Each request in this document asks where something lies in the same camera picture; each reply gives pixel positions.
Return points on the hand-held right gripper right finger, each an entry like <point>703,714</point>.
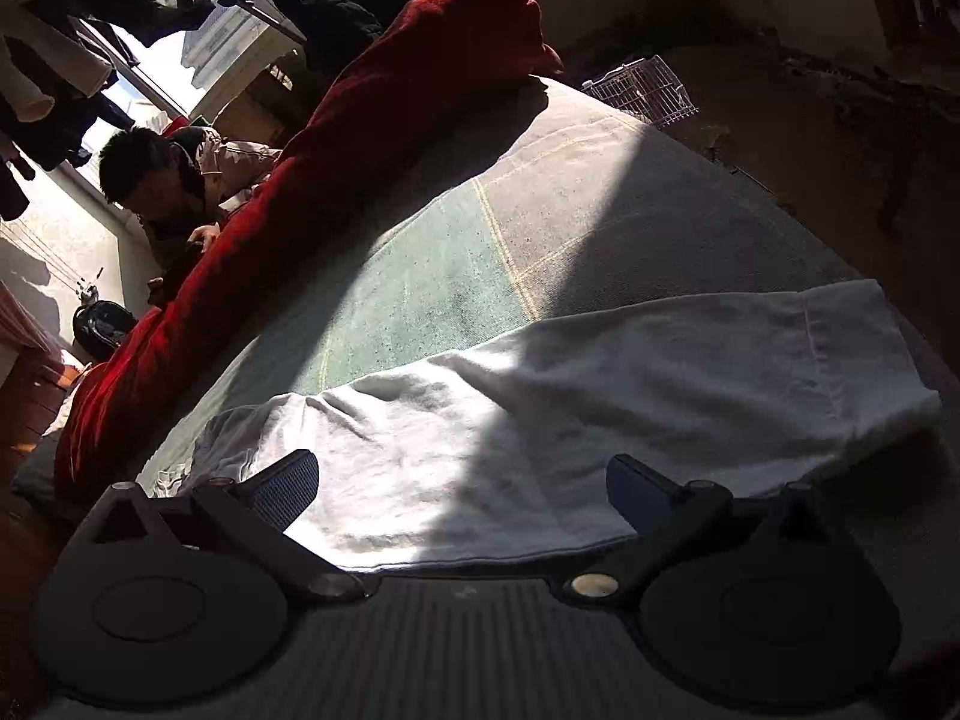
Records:
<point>634,493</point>

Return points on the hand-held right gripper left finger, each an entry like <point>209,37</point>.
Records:
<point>289,487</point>

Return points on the white t-shirt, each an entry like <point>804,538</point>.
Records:
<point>600,405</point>

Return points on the row of hanging clothes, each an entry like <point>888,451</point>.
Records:
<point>60,75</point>

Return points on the black backpack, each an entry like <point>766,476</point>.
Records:
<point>105,330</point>

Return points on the wooden headboard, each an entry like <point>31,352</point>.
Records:
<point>30,405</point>

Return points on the orange curtain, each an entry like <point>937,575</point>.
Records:
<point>22,319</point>

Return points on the red duvet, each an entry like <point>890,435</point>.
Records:
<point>337,165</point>

